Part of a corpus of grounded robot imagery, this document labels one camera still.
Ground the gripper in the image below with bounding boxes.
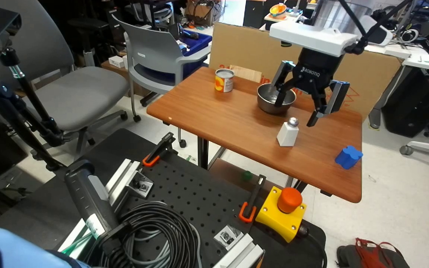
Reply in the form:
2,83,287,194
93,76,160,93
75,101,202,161
271,48,350,128

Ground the white salt shaker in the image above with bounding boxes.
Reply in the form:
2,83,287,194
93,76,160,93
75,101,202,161
277,117,299,147

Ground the metal bowl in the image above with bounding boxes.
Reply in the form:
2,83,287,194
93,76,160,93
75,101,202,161
257,83,297,115

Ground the orange and yellow bowl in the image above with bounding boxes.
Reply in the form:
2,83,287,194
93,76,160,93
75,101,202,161
269,3,288,19

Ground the blue plastic block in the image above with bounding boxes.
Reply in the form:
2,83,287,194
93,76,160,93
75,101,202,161
334,145,364,170

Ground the cardboard sheet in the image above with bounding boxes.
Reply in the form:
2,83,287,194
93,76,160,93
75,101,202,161
209,22,403,120

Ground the tin can with fruit label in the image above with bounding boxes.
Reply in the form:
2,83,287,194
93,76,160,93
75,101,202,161
214,68,235,93

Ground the black computer case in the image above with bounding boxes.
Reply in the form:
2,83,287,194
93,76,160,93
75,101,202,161
381,68,429,138

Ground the white desk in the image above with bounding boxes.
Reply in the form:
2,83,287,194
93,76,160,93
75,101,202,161
363,40,429,130

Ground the blue plastic bin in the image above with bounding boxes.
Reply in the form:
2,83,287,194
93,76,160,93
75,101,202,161
178,31,213,57

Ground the office chair base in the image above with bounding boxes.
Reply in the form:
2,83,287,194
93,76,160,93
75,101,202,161
399,108,429,202

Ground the black and orange clamp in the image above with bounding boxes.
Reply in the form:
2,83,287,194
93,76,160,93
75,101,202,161
142,132,178,168
238,174,267,223

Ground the yellow emergency stop button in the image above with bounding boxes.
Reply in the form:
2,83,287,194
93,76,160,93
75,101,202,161
255,186,308,243

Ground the grey plastic chair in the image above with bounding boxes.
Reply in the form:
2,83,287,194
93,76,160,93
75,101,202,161
111,14,213,148

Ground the red and grey bag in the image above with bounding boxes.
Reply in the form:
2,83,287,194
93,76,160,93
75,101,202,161
336,238,411,268

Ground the white box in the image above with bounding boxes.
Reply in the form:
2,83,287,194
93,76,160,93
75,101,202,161
108,55,126,69

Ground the grey fabric office chair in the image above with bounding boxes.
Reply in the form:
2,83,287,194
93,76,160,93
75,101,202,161
0,0,130,157

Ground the light blue fabric item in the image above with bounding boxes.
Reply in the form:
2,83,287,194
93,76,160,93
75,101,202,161
0,226,90,268

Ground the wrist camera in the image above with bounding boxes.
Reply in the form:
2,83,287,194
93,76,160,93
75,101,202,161
269,20,359,57

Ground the aluminium bracket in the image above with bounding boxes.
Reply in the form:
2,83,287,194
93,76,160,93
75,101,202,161
104,159,154,210
212,224,266,268

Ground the coil of grey and black cable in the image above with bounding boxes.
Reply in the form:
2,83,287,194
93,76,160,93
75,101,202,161
95,201,202,268

